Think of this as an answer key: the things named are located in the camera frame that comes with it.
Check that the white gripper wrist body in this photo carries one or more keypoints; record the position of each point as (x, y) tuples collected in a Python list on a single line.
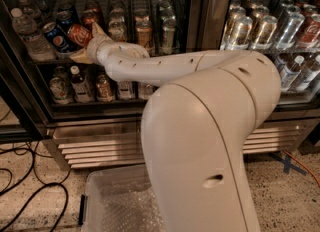
[(93, 45)]

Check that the silver can right fridge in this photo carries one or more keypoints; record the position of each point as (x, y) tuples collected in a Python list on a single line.
[(285, 37)]

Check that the green white soda can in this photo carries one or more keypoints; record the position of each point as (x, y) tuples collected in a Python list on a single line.
[(117, 31)]

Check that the fridge centre door frame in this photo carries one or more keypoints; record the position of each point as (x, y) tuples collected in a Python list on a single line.
[(205, 24)]

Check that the clear water bottle bottom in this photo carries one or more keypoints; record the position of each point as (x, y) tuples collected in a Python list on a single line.
[(145, 91)]

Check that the small can bottom left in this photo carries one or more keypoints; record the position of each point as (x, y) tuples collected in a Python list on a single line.
[(60, 91)]

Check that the blue pepsi can front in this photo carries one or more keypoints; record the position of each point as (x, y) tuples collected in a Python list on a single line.
[(56, 37)]

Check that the red coke can front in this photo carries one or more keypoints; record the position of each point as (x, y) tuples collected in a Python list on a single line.
[(79, 35)]

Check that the steel fridge bottom grille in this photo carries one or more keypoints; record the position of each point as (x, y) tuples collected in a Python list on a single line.
[(112, 144)]

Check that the clear water bottle left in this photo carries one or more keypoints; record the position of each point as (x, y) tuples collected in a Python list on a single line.
[(27, 29)]

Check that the green silver soda can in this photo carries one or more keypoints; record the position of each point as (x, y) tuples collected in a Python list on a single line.
[(168, 35)]

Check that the clear water bottle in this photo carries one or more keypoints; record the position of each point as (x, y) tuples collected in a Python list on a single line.
[(145, 91), (27, 29)]

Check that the red coke can right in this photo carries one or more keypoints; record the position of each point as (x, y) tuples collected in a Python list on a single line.
[(309, 32)]

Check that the clear plastic storage bin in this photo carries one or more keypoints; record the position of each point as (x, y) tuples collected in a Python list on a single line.
[(120, 200)]

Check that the gold can right fridge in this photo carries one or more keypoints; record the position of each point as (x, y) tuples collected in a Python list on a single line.
[(239, 36)]

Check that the dark tea bottle left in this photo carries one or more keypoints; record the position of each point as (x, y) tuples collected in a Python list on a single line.
[(81, 86)]

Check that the blue tape cross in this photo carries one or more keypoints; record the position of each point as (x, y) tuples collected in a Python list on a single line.
[(286, 161)]

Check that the red coke can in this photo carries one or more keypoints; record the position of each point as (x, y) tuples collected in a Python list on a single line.
[(309, 32), (79, 35)]

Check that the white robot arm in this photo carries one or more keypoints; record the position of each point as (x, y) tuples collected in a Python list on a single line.
[(194, 127)]

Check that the gold soda can middle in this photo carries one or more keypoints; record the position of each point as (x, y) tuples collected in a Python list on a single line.
[(144, 34)]

